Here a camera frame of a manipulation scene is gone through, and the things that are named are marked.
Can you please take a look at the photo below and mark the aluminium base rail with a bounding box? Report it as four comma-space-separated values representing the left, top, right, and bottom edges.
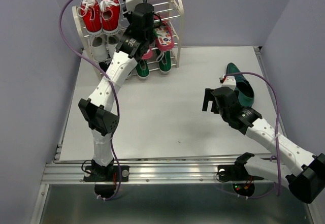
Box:
42, 155, 310, 184

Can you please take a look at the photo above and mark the cream metal shoe rack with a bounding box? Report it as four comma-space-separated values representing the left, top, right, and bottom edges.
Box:
72, 0, 184, 76

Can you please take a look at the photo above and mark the green sneaker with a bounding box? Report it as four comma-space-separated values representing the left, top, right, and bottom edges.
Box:
155, 49, 171, 74
136, 60, 149, 80

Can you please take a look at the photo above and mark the left black sneaker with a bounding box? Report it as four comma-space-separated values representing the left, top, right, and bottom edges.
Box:
99, 61, 110, 72

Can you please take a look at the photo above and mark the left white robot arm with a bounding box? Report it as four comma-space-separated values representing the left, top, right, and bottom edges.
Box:
78, 3, 154, 180

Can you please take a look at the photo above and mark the left red sneaker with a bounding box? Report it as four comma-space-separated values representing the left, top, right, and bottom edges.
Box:
77, 0, 102, 35

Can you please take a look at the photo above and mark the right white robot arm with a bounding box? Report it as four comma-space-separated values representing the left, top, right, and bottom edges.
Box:
202, 87, 324, 204

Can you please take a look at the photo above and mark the pink flip-flop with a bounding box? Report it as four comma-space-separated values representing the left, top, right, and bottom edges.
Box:
154, 21, 175, 52
142, 47, 153, 60

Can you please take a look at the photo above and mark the left white sneaker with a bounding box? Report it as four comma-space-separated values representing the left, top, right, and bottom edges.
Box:
91, 37, 108, 61

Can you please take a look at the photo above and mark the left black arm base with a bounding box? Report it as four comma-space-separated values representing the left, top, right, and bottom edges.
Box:
81, 160, 129, 201

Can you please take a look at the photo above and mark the right white sneaker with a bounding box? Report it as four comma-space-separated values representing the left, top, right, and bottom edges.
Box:
107, 35, 120, 57

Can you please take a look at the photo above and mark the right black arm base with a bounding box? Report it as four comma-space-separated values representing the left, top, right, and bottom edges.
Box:
215, 152, 263, 198

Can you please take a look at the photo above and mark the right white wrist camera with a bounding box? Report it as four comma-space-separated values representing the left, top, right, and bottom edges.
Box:
219, 75, 237, 90

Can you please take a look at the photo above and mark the white sneaker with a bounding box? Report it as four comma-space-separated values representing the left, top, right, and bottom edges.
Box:
107, 35, 120, 57
91, 37, 108, 61

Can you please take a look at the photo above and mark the red sneaker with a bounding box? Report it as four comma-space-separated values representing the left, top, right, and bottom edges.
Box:
100, 0, 121, 36
77, 0, 102, 35

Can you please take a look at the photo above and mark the right red sneaker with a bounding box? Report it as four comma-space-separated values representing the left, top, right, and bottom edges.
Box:
100, 0, 121, 36

